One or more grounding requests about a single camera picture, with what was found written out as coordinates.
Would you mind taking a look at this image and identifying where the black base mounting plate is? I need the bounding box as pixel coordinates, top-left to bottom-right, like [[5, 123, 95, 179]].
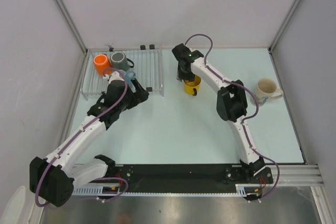
[[97, 164, 275, 194]]

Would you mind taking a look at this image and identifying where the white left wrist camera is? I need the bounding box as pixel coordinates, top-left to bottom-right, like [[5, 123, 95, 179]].
[[103, 72, 124, 83]]

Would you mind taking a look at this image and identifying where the orange cup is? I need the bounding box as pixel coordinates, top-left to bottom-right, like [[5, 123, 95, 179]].
[[93, 54, 112, 76]]

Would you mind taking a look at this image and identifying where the beige patterned ceramic mug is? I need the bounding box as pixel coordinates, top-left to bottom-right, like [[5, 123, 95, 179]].
[[250, 78, 284, 106]]

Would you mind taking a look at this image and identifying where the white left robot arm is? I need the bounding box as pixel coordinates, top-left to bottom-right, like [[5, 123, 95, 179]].
[[29, 78, 149, 207]]

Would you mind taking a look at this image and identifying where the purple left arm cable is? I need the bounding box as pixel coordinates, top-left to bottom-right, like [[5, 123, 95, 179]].
[[35, 67, 130, 208]]

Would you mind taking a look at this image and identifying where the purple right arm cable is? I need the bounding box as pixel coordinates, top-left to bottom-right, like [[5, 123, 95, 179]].
[[184, 34, 280, 196]]

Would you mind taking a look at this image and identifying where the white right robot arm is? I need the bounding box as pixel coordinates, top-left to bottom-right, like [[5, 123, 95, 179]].
[[172, 44, 266, 183]]

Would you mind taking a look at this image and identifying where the grey mug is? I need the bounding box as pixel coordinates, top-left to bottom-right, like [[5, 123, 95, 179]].
[[110, 51, 134, 71]]

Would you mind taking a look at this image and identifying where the yellow mug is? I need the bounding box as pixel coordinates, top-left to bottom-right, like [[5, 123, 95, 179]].
[[183, 75, 202, 97]]

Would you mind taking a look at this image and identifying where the clear acrylic dish rack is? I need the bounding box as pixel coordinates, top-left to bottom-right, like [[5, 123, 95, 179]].
[[80, 44, 164, 99]]

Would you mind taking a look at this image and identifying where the slotted cable duct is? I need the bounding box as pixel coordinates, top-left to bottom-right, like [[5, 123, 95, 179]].
[[72, 185, 261, 197]]

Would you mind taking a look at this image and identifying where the light blue mug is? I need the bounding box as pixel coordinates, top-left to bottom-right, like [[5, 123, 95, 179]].
[[121, 70, 136, 85]]

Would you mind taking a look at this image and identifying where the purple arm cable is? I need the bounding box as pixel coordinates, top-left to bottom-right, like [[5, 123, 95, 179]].
[[184, 34, 280, 196], [35, 67, 130, 208]]

